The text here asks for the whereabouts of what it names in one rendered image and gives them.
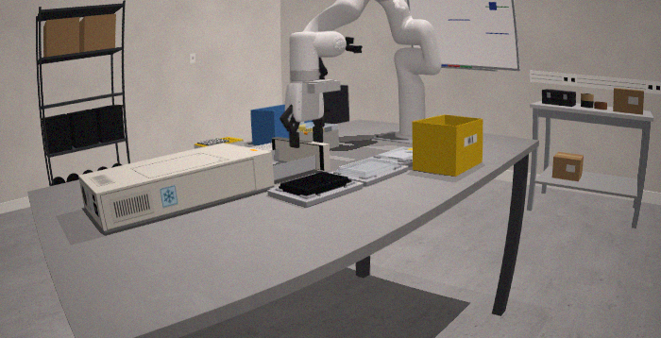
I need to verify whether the yellow open-top box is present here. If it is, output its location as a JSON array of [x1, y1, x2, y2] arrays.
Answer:
[[412, 115, 483, 177]]

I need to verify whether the blue open-top box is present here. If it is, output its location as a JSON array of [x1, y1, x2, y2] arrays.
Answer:
[[250, 105, 289, 145]]

